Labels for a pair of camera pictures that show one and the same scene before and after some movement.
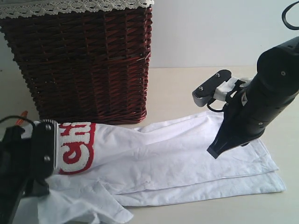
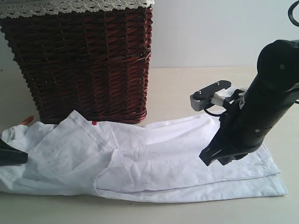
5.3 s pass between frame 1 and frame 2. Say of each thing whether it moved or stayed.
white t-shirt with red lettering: moved
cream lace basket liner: stayed
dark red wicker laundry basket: stayed
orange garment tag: moved
